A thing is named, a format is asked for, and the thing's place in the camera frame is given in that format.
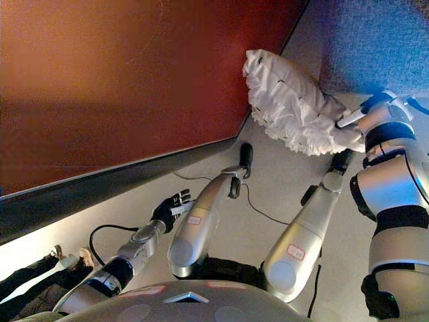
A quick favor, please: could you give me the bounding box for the thin black floor cable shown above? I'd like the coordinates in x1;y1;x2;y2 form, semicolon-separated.
172;170;291;227

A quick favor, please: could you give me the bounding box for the silver left robot leg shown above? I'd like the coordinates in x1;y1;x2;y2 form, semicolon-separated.
166;166;243;279

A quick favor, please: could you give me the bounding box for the red grey partition panel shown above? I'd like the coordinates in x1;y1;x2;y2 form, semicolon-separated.
0;0;313;246

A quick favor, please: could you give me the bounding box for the white fringed pillow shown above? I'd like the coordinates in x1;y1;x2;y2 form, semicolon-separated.
242;49;367;157

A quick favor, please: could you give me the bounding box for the black right robot foot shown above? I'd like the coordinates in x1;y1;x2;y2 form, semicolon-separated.
330;148;353;176

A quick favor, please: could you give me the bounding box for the black robot pelvis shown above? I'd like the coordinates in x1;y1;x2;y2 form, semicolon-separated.
197;256;266;293

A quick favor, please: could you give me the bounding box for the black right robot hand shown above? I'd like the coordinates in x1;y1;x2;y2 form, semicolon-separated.
335;88;412;133

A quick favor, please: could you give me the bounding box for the black left robot foot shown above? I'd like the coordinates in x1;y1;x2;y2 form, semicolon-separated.
238;142;255;180

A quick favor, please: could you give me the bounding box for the black robot foot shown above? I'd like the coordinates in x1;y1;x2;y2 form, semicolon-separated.
330;148;353;176
238;142;255;180

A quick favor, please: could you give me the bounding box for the grey robot torso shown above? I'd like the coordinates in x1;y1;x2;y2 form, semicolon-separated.
16;280;310;322

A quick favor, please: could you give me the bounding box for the silver robot leg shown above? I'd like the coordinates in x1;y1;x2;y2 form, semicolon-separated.
166;166;243;279
260;169;347;303

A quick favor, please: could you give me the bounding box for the silver right robot leg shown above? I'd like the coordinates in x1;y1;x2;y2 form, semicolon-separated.
260;169;347;303

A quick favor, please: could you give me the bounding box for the black leg cable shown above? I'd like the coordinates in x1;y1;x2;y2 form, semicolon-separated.
306;248;324;319

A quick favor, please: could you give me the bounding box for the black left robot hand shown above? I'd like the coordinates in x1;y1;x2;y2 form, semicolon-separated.
151;189;195;233

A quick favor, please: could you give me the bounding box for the grey fabric armchair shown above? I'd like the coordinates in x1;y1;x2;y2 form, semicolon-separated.
317;0;429;99

